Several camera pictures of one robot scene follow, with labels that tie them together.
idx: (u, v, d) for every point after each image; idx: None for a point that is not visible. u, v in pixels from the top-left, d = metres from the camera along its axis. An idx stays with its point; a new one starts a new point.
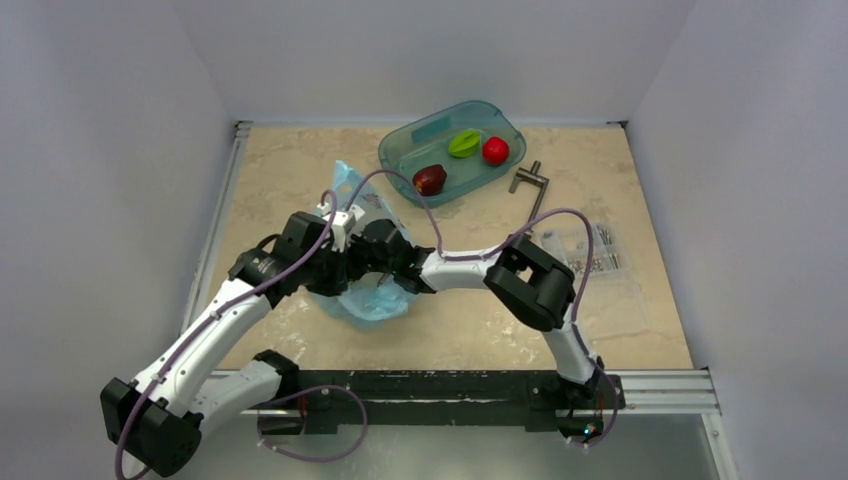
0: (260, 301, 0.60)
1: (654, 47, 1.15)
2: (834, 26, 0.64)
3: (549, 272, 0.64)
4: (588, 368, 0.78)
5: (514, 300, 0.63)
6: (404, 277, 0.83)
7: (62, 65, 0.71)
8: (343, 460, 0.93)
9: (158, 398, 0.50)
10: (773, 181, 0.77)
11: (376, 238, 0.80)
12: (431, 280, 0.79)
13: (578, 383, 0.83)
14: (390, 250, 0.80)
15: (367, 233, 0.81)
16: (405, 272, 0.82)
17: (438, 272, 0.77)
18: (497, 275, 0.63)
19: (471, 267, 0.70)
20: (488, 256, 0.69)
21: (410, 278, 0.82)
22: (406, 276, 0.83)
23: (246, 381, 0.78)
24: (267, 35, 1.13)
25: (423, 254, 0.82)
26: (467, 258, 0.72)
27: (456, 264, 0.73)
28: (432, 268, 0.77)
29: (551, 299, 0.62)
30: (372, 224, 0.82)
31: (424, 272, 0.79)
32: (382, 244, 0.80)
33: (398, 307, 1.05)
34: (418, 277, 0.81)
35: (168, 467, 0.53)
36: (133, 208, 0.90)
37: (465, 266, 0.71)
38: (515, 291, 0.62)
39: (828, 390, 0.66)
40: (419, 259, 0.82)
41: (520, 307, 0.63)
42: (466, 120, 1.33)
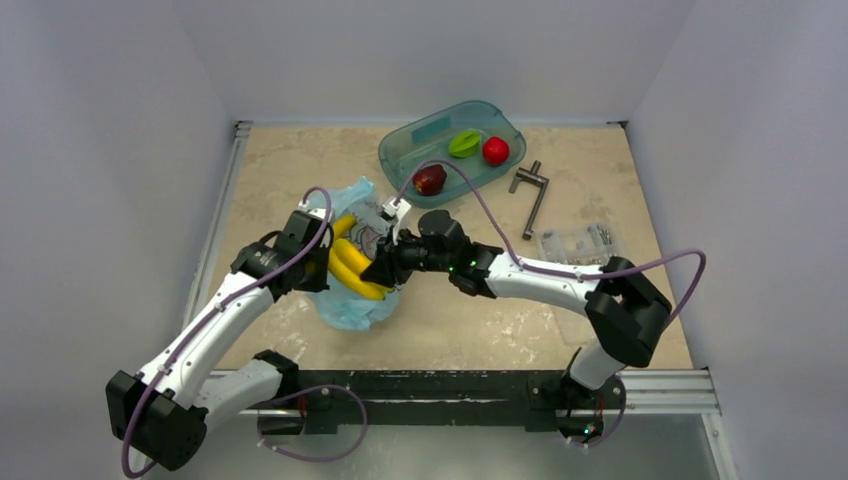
0: (263, 294, 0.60)
1: (653, 48, 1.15)
2: (833, 24, 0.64)
3: (653, 305, 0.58)
4: (599, 382, 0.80)
5: (612, 332, 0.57)
6: (459, 275, 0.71)
7: (62, 63, 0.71)
8: (343, 460, 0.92)
9: (164, 389, 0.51)
10: (772, 179, 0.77)
11: (434, 232, 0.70)
12: (494, 287, 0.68)
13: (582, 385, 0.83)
14: (448, 245, 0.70)
15: (424, 225, 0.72)
16: (463, 273, 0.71)
17: (509, 280, 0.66)
18: (602, 305, 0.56)
19: (561, 285, 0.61)
20: (585, 276, 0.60)
21: (466, 277, 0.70)
22: (460, 275, 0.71)
23: (247, 378, 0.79)
24: (268, 35, 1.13)
25: (485, 251, 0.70)
26: (556, 273, 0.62)
27: (540, 278, 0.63)
28: (503, 275, 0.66)
29: (651, 335, 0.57)
30: (429, 215, 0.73)
31: (492, 278, 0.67)
32: (439, 237, 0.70)
33: (360, 326, 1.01)
34: (479, 278, 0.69)
35: (174, 460, 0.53)
36: (133, 207, 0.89)
37: (554, 283, 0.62)
38: (619, 325, 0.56)
39: (828, 388, 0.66)
40: (481, 256, 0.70)
41: (617, 339, 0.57)
42: (466, 121, 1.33)
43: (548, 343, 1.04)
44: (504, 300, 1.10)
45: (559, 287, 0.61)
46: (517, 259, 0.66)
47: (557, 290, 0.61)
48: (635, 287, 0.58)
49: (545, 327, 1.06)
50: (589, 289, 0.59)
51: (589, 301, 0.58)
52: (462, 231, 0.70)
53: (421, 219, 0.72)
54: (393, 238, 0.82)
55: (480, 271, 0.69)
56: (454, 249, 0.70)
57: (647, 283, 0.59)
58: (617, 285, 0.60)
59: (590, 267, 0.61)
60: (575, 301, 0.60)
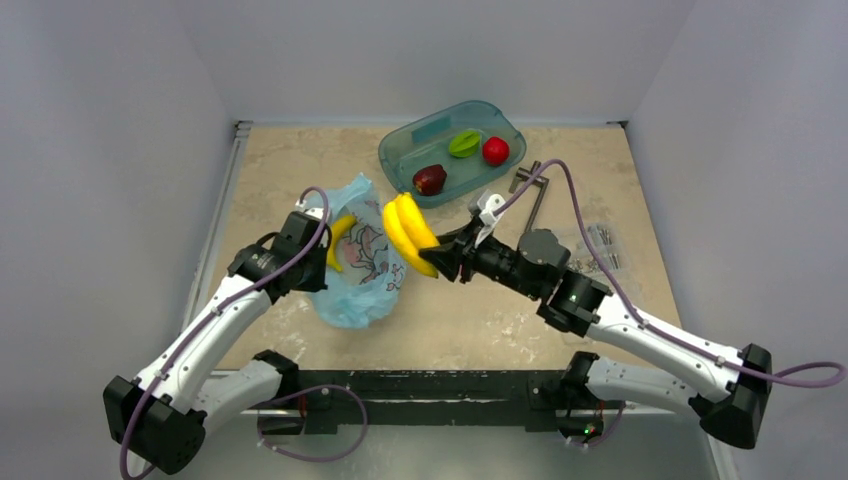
0: (260, 297, 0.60)
1: (654, 47, 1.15)
2: (833, 25, 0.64)
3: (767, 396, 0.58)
4: (605, 392, 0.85)
5: (737, 423, 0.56)
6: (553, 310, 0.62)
7: (62, 64, 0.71)
8: (343, 460, 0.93)
9: (162, 395, 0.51)
10: (772, 179, 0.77)
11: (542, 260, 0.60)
12: (601, 333, 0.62)
13: (579, 382, 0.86)
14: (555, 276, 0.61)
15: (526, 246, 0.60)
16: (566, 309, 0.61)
17: (624, 336, 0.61)
18: (748, 404, 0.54)
19: (695, 364, 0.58)
20: (728, 363, 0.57)
21: (561, 312, 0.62)
22: (553, 309, 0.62)
23: (246, 380, 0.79)
24: (268, 35, 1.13)
25: (586, 282, 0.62)
26: (692, 349, 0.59)
27: (668, 347, 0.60)
28: (618, 329, 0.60)
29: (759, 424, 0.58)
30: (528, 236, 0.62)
31: (604, 329, 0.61)
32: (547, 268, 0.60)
33: (358, 325, 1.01)
34: (582, 317, 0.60)
35: (173, 464, 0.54)
36: (133, 208, 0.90)
37: (686, 360, 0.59)
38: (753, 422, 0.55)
39: (827, 389, 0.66)
40: (577, 285, 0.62)
41: (736, 426, 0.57)
42: (465, 120, 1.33)
43: (547, 343, 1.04)
44: (504, 300, 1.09)
45: (693, 366, 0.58)
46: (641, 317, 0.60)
47: (687, 366, 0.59)
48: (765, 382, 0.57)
49: (545, 327, 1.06)
50: (726, 377, 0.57)
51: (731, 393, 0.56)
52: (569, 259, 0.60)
53: (522, 236, 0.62)
54: (477, 239, 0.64)
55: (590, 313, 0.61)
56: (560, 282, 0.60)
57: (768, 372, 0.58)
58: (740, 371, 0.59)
59: (728, 351, 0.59)
60: (701, 379, 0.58)
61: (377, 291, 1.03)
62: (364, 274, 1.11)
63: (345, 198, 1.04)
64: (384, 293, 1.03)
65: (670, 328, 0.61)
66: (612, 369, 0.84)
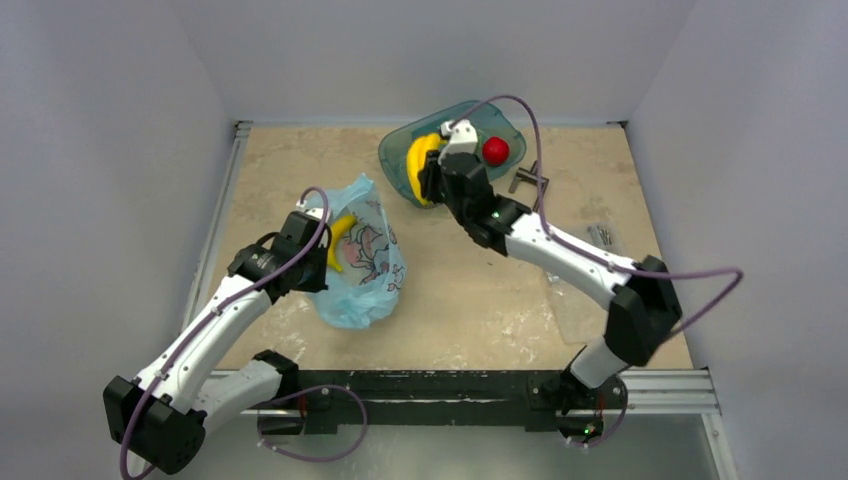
0: (260, 297, 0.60)
1: (654, 48, 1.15)
2: (833, 26, 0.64)
3: (669, 312, 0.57)
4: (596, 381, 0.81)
5: (625, 327, 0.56)
6: (475, 225, 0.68)
7: (62, 65, 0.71)
8: (343, 460, 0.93)
9: (162, 395, 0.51)
10: (772, 180, 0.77)
11: (458, 173, 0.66)
12: (512, 245, 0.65)
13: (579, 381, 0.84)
14: (468, 190, 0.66)
15: (450, 163, 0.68)
16: (483, 221, 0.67)
17: (531, 246, 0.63)
18: (627, 301, 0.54)
19: (590, 269, 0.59)
20: (617, 268, 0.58)
21: (482, 227, 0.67)
22: (476, 225, 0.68)
23: (247, 380, 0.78)
24: (268, 36, 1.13)
25: (507, 203, 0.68)
26: (589, 257, 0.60)
27: (567, 256, 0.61)
28: (527, 239, 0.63)
29: (659, 338, 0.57)
30: (458, 156, 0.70)
31: (514, 238, 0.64)
32: (460, 180, 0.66)
33: (359, 325, 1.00)
34: (494, 228, 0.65)
35: (173, 464, 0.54)
36: (133, 208, 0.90)
37: (582, 266, 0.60)
38: (636, 323, 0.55)
39: (827, 390, 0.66)
40: (504, 208, 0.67)
41: (629, 335, 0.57)
42: (465, 120, 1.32)
43: (547, 343, 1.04)
44: (504, 300, 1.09)
45: (585, 271, 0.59)
46: (547, 227, 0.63)
47: (583, 272, 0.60)
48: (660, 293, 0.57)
49: (545, 327, 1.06)
50: (615, 280, 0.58)
51: (614, 293, 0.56)
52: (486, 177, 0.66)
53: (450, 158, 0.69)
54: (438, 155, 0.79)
55: (503, 226, 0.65)
56: (471, 193, 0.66)
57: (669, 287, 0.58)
58: (640, 284, 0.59)
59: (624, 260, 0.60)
60: (598, 286, 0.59)
61: (378, 292, 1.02)
62: (364, 274, 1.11)
63: (345, 200, 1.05)
64: (385, 294, 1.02)
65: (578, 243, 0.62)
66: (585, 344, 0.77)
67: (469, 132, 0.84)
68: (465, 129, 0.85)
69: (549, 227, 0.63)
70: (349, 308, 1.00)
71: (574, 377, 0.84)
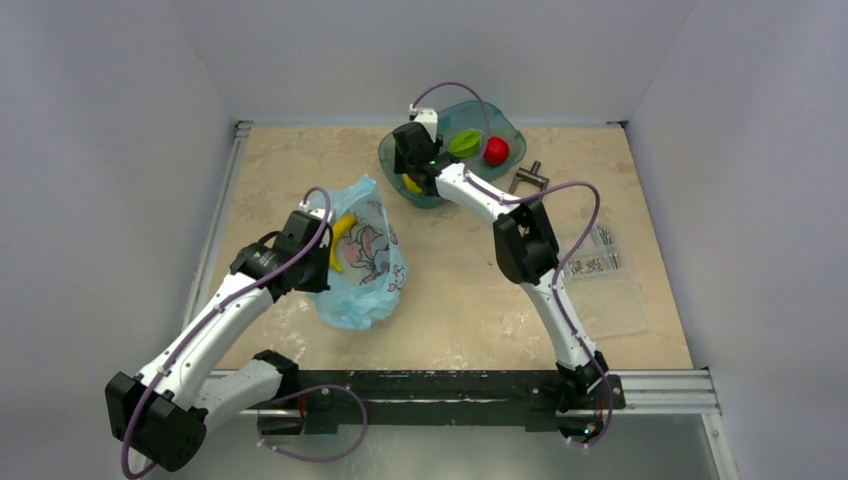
0: (262, 294, 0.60)
1: (654, 48, 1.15)
2: (833, 26, 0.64)
3: (544, 244, 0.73)
4: (579, 351, 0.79)
5: (505, 247, 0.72)
6: (417, 171, 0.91)
7: (62, 64, 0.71)
8: (343, 460, 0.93)
9: (163, 391, 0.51)
10: (773, 179, 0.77)
11: (401, 132, 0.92)
12: (439, 185, 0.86)
13: (570, 372, 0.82)
14: (410, 144, 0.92)
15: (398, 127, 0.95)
16: (421, 166, 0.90)
17: (452, 185, 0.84)
18: (504, 226, 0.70)
19: (486, 203, 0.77)
20: (505, 201, 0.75)
21: (421, 172, 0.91)
22: (419, 172, 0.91)
23: (247, 379, 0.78)
24: (268, 35, 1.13)
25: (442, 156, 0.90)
26: (488, 193, 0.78)
27: (474, 192, 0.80)
28: (450, 180, 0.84)
29: (533, 262, 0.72)
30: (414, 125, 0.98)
31: (440, 178, 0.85)
32: (403, 136, 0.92)
33: (359, 325, 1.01)
34: (427, 172, 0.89)
35: (174, 461, 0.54)
36: (132, 207, 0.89)
37: (482, 200, 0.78)
38: (511, 244, 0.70)
39: (828, 389, 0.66)
40: (441, 160, 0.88)
41: (509, 256, 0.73)
42: (465, 121, 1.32)
43: (548, 343, 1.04)
44: (504, 300, 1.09)
45: (484, 204, 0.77)
46: (464, 171, 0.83)
47: (483, 205, 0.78)
48: (538, 227, 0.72)
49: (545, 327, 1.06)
50: (503, 211, 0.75)
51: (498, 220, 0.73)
52: (422, 136, 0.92)
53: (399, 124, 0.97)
54: None
55: (435, 171, 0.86)
56: (410, 145, 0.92)
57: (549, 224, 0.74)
58: (526, 220, 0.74)
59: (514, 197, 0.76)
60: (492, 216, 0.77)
61: (379, 293, 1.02)
62: (364, 274, 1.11)
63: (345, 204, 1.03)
64: (386, 294, 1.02)
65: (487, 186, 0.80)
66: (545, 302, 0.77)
67: (432, 114, 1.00)
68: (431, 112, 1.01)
69: (467, 172, 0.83)
70: (348, 308, 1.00)
71: (565, 367, 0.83)
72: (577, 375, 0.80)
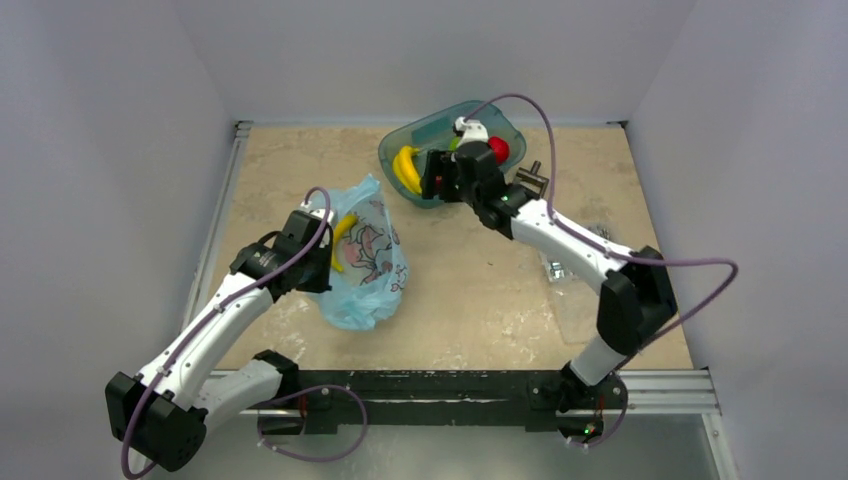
0: (262, 294, 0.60)
1: (654, 48, 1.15)
2: (833, 26, 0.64)
3: (662, 305, 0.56)
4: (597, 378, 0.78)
5: (616, 314, 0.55)
6: (485, 208, 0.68)
7: (62, 64, 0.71)
8: (343, 460, 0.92)
9: (163, 391, 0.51)
10: (772, 179, 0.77)
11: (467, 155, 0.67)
12: (516, 228, 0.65)
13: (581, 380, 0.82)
14: (476, 174, 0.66)
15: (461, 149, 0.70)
16: (493, 204, 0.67)
17: (534, 229, 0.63)
18: (620, 287, 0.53)
19: (587, 254, 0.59)
20: (613, 253, 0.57)
21: (492, 210, 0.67)
22: (484, 208, 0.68)
23: (248, 379, 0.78)
24: (268, 35, 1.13)
25: (518, 189, 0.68)
26: (587, 241, 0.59)
27: (567, 241, 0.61)
28: (531, 222, 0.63)
29: (649, 331, 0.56)
30: (475, 142, 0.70)
31: (518, 220, 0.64)
32: (470, 162, 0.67)
33: (360, 325, 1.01)
34: (502, 211, 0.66)
35: (175, 461, 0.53)
36: (132, 207, 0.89)
37: (579, 250, 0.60)
38: (627, 310, 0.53)
39: (827, 389, 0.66)
40: (513, 194, 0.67)
41: (618, 322, 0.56)
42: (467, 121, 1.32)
43: (548, 343, 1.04)
44: (504, 300, 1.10)
45: (582, 256, 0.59)
46: (552, 212, 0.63)
47: (579, 257, 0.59)
48: (655, 284, 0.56)
49: (545, 327, 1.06)
50: (611, 266, 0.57)
51: (606, 278, 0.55)
52: (495, 161, 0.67)
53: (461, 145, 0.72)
54: None
55: (510, 208, 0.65)
56: (480, 174, 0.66)
57: (666, 280, 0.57)
58: (637, 273, 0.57)
59: (621, 246, 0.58)
60: (593, 271, 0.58)
61: (382, 293, 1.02)
62: (364, 274, 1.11)
63: (349, 204, 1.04)
64: (388, 294, 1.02)
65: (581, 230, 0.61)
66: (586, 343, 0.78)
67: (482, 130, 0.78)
68: (476, 126, 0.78)
69: (553, 211, 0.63)
70: (349, 307, 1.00)
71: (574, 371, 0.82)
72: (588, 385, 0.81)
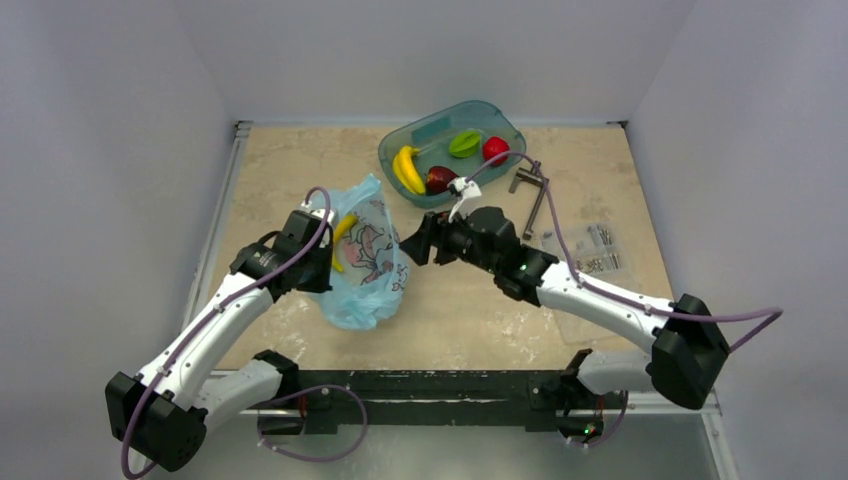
0: (262, 295, 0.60)
1: (654, 48, 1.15)
2: (833, 25, 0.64)
3: (715, 351, 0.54)
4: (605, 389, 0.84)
5: (674, 374, 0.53)
6: (505, 278, 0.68)
7: (62, 63, 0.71)
8: (343, 460, 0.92)
9: (163, 391, 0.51)
10: (772, 179, 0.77)
11: (487, 229, 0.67)
12: (545, 296, 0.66)
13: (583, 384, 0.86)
14: (497, 246, 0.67)
15: (476, 220, 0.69)
16: (515, 276, 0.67)
17: (566, 296, 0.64)
18: (670, 346, 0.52)
19: (625, 313, 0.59)
20: (656, 310, 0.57)
21: (513, 280, 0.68)
22: (505, 277, 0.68)
23: (247, 378, 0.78)
24: (268, 34, 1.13)
25: (535, 253, 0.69)
26: (622, 300, 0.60)
27: (603, 303, 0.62)
28: (559, 288, 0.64)
29: (709, 383, 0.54)
30: (489, 210, 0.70)
31: (546, 289, 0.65)
32: (491, 236, 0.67)
33: (362, 325, 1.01)
34: (527, 282, 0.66)
35: (174, 461, 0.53)
36: (132, 206, 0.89)
37: (619, 311, 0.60)
38: (684, 369, 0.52)
39: (827, 389, 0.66)
40: (532, 259, 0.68)
41: (677, 381, 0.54)
42: (466, 121, 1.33)
43: (548, 343, 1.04)
44: (504, 300, 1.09)
45: (623, 317, 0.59)
46: (578, 275, 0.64)
47: (620, 318, 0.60)
48: (704, 333, 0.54)
49: (544, 327, 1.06)
50: (656, 324, 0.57)
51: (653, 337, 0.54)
52: (513, 230, 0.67)
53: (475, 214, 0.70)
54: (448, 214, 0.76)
55: (532, 277, 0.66)
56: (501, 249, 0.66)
57: (713, 325, 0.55)
58: (681, 324, 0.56)
59: (659, 299, 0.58)
60: (639, 332, 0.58)
61: (384, 292, 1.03)
62: (364, 274, 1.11)
63: (351, 204, 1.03)
64: (390, 294, 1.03)
65: (610, 285, 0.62)
66: (598, 358, 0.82)
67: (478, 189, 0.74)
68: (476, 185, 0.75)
69: (578, 274, 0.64)
70: (352, 307, 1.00)
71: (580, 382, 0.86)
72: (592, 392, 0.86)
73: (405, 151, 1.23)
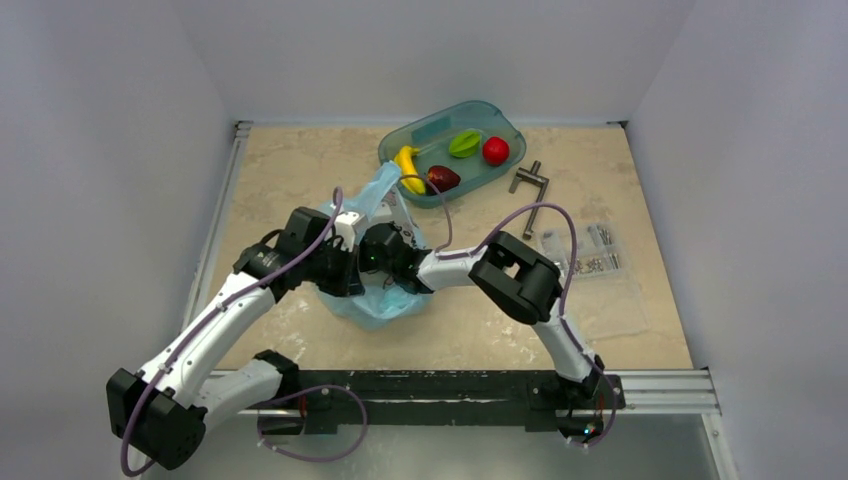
0: (264, 294, 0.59)
1: (654, 47, 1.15)
2: (832, 26, 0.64)
3: (533, 266, 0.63)
4: (584, 364, 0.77)
5: (497, 293, 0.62)
6: (403, 277, 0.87)
7: (62, 64, 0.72)
8: (343, 460, 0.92)
9: (164, 388, 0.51)
10: (772, 179, 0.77)
11: (377, 240, 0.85)
12: (423, 278, 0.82)
13: (578, 384, 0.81)
14: (390, 252, 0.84)
15: (369, 233, 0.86)
16: (405, 275, 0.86)
17: (431, 271, 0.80)
18: (482, 269, 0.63)
19: (460, 263, 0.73)
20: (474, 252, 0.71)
21: (408, 278, 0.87)
22: (405, 277, 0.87)
23: (246, 378, 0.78)
24: (268, 35, 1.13)
25: (422, 255, 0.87)
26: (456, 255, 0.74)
27: (446, 262, 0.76)
28: (426, 267, 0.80)
29: (536, 294, 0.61)
30: (373, 225, 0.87)
31: (420, 272, 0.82)
32: (381, 246, 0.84)
33: (409, 306, 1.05)
34: (415, 277, 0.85)
35: (173, 459, 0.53)
36: (132, 208, 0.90)
37: (455, 264, 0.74)
38: (497, 285, 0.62)
39: (827, 391, 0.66)
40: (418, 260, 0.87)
41: (505, 301, 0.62)
42: (466, 120, 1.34)
43: None
44: None
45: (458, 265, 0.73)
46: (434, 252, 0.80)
47: (457, 267, 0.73)
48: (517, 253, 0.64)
49: None
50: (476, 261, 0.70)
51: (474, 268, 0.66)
52: (399, 240, 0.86)
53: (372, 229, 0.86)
54: None
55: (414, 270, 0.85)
56: (392, 255, 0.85)
57: (528, 248, 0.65)
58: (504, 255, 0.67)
59: None
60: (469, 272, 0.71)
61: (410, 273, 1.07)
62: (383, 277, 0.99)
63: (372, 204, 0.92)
64: None
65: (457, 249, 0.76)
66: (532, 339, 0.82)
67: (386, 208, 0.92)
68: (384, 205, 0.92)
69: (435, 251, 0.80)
70: (387, 298, 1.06)
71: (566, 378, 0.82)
72: (583, 384, 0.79)
73: (405, 151, 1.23)
